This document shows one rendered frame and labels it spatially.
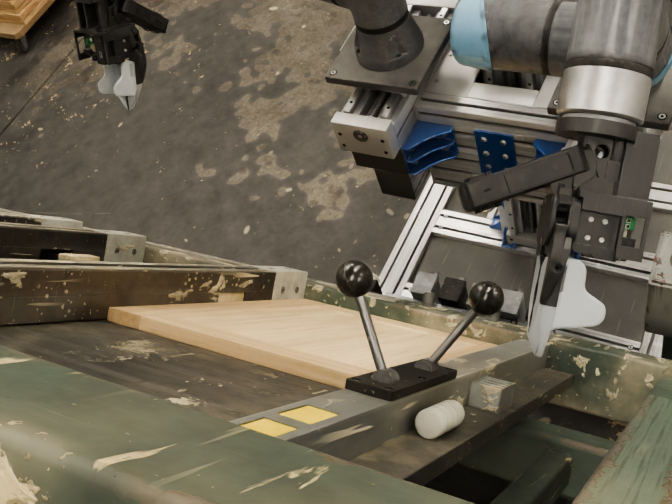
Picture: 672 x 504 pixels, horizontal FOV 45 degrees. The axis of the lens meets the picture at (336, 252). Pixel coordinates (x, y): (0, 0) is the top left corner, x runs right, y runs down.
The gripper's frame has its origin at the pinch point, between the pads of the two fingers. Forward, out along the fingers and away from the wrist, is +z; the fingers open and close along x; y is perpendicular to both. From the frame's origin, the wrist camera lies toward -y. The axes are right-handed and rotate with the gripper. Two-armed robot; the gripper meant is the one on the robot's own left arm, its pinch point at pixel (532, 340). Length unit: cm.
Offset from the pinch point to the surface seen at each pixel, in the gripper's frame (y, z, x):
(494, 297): -2.8, -2.3, 12.1
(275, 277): -36, 6, 73
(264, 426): -20.3, 8.0, -16.2
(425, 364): -8.5, 6.4, 14.3
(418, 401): -8.8, 9.0, 7.1
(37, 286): -56, 7, 20
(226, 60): -111, -66, 284
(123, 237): -73, 5, 92
